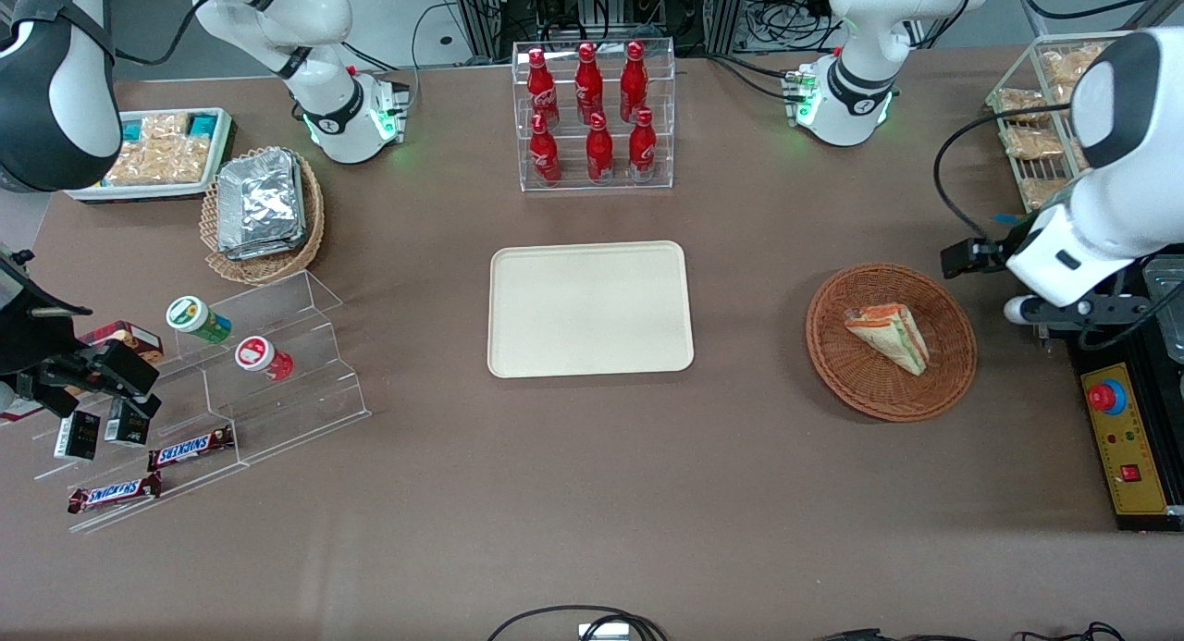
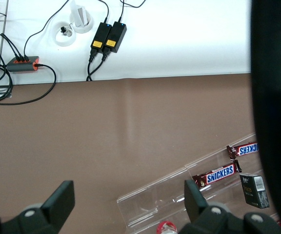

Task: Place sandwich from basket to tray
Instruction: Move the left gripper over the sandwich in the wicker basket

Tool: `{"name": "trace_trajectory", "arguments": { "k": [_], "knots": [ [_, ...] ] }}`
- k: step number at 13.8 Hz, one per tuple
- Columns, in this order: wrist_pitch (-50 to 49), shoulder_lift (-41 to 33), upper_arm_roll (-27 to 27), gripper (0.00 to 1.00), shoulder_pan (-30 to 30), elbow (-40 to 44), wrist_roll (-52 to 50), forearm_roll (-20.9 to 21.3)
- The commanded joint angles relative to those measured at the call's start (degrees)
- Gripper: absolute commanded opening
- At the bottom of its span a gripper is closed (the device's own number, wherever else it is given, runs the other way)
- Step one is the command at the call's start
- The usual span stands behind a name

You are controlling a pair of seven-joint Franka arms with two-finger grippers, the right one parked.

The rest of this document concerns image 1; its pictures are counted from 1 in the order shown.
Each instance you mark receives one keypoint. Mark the Snickers chocolate bar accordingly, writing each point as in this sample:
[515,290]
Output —
[113,493]
[190,448]

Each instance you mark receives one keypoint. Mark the small black box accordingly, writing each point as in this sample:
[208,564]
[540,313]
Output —
[76,436]
[125,428]

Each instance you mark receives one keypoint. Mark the white snack tray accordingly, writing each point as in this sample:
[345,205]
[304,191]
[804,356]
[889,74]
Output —
[148,191]

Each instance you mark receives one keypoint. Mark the green labelled cup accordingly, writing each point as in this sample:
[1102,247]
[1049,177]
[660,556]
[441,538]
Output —
[196,317]

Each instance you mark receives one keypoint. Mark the brown round wicker basket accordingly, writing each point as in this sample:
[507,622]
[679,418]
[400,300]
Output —
[869,382]

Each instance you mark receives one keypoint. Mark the clear acrylic bottle rack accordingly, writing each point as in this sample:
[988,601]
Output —
[661,114]

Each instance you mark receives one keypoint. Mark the light tan wicker basket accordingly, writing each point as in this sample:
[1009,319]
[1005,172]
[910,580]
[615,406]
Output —
[268,266]

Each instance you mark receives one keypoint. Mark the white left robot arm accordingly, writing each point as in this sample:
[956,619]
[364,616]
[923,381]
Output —
[1138,206]

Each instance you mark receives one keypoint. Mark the clear acrylic step display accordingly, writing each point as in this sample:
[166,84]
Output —
[296,391]

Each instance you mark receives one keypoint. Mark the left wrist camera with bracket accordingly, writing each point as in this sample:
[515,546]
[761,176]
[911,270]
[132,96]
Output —
[1015,309]

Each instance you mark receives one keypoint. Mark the red cola bottle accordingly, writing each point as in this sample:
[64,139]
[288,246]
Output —
[588,81]
[598,153]
[544,155]
[642,149]
[541,86]
[634,80]

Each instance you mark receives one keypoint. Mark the teal snack pack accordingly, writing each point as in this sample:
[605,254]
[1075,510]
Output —
[203,123]
[131,130]

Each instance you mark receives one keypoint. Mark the beige rectangular tray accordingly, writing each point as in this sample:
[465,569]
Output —
[592,308]

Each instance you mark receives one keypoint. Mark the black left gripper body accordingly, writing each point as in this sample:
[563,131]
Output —
[982,253]

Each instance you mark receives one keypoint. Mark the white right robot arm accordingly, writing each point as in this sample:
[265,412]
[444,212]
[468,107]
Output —
[55,86]

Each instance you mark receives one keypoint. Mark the aluminium frame post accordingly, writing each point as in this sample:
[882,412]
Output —
[726,12]
[481,12]

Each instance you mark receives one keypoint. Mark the black yellow control box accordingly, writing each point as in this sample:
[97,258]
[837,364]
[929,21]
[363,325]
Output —
[1133,456]

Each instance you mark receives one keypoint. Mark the triangle sandwich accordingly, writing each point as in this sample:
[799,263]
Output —
[888,336]

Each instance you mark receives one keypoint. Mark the red labelled cup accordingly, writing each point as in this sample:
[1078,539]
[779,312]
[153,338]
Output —
[261,357]

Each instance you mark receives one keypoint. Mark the clear bag of crackers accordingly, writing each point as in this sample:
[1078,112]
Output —
[1031,143]
[1059,66]
[1020,103]
[1038,191]

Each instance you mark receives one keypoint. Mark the beige snack pack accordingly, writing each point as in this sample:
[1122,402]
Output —
[165,128]
[157,163]

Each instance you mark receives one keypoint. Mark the stacked foil containers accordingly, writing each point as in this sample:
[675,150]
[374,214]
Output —
[261,202]

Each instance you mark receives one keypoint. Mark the red emergency stop button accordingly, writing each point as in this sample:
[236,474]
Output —
[1103,397]

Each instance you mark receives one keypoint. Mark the small silver device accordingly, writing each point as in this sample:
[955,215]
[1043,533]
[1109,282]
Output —
[603,633]

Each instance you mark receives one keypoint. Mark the steel pan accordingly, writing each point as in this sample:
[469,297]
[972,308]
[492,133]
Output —
[1167,271]

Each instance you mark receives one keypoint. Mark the brown chocolate box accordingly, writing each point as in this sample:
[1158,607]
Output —
[125,334]

